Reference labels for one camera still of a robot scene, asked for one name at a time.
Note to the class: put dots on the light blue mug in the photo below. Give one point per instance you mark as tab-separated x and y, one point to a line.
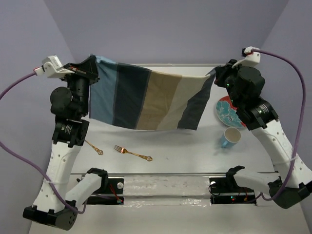
230	137

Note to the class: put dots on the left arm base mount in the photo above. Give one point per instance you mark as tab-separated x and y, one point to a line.
108	193

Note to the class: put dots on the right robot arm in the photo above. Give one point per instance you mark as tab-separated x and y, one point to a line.
294	183

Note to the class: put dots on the gold fork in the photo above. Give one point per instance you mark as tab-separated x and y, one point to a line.
124	151

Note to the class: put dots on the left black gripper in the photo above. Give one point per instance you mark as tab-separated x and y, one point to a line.
88	68

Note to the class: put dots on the red and teal plate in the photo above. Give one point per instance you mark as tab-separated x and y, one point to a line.
226	113

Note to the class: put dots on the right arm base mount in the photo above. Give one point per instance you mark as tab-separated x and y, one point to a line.
224	190

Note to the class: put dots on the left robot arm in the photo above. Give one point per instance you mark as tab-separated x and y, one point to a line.
56	206

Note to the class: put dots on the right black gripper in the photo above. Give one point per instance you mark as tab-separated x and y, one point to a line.
225	69

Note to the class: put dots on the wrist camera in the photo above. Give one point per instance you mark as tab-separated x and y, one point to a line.
52	68
250	57

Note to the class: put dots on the striped cloth placemat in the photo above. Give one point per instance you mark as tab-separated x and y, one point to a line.
139	98

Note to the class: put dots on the gold spoon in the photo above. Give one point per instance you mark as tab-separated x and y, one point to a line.
99	151

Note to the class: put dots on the aluminium rail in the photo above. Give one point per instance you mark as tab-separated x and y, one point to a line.
165	174
176	65

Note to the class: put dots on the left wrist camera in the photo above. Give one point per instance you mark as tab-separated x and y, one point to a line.
52	68

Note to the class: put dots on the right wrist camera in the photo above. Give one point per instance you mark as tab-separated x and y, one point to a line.
250	57

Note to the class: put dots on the aluminium rail front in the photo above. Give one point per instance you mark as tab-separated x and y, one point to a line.
165	174

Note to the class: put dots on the aluminium rail back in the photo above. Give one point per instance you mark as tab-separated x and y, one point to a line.
176	65

